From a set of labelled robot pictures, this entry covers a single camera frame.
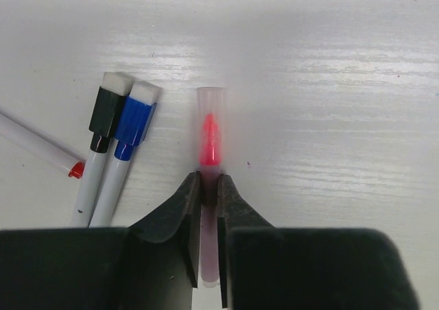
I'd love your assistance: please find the black cap white marker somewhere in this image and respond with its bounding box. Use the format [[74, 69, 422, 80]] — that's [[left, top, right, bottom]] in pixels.
[[70, 72, 134, 228]]

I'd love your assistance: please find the blue cap marker lower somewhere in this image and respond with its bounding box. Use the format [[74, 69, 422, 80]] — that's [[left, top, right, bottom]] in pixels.
[[89, 81, 163, 228]]

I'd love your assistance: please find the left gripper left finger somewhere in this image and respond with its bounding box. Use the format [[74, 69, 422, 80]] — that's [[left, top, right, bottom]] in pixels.
[[1, 172, 202, 309]]

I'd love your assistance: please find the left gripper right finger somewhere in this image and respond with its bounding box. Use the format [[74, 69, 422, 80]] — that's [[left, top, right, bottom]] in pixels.
[[217, 175, 420, 309]]

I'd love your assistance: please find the red cap marker top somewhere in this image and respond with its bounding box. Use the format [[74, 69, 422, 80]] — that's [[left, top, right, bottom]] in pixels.
[[1, 110, 85, 180]]

